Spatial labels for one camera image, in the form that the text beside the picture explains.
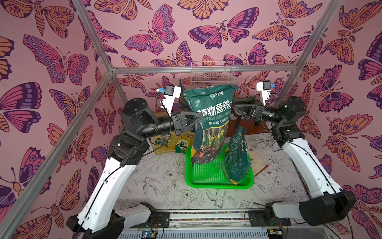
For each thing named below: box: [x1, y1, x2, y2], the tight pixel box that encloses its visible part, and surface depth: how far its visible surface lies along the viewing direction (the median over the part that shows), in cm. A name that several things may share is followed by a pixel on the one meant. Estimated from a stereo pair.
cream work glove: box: [247, 150, 268, 176], surface depth 94 cm
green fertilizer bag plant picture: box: [223, 126, 252, 185], surface depth 78 cm
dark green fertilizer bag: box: [179, 79, 236, 166], surface depth 51 cm
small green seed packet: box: [154, 137, 170, 148], surface depth 101 cm
